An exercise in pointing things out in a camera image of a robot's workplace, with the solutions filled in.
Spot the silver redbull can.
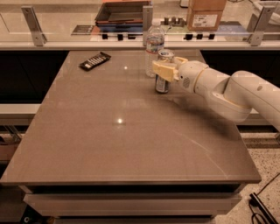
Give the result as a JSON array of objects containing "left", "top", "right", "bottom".
[{"left": 155, "top": 49, "right": 175, "bottom": 94}]

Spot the brown cardboard box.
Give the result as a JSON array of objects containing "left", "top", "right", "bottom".
[{"left": 186, "top": 0, "right": 227, "bottom": 32}]

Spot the black snack bar wrapper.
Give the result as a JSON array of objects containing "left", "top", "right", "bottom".
[{"left": 79, "top": 52, "right": 111, "bottom": 71}]

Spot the middle metal glass bracket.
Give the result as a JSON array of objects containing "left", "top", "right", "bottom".
[{"left": 143, "top": 5, "right": 153, "bottom": 46}]

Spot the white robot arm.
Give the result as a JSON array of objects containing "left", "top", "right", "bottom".
[{"left": 152, "top": 57, "right": 280, "bottom": 130}]

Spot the clear plastic water bottle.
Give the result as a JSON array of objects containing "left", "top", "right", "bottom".
[{"left": 145, "top": 18, "right": 165, "bottom": 77}]

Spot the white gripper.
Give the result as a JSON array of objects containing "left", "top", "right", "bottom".
[{"left": 152, "top": 57, "right": 208, "bottom": 93}]

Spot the left metal glass bracket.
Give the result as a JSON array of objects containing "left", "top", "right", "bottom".
[{"left": 21, "top": 5, "right": 46, "bottom": 46}]

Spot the right metal glass bracket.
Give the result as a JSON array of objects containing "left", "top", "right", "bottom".
[{"left": 248, "top": 4, "right": 276, "bottom": 46}]

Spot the white table drawer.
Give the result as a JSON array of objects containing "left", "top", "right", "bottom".
[{"left": 24, "top": 193, "right": 242, "bottom": 217}]

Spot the metal glass bracket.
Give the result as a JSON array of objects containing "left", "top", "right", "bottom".
[
  {"left": 248, "top": 4, "right": 276, "bottom": 46},
  {"left": 21, "top": 5, "right": 46, "bottom": 46},
  {"left": 143, "top": 5, "right": 153, "bottom": 46}
]

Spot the black cable on floor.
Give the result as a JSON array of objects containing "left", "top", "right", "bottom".
[{"left": 248, "top": 171, "right": 280, "bottom": 224}]

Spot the dark metal tray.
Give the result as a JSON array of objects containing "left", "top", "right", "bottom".
[{"left": 95, "top": 0, "right": 151, "bottom": 25}]

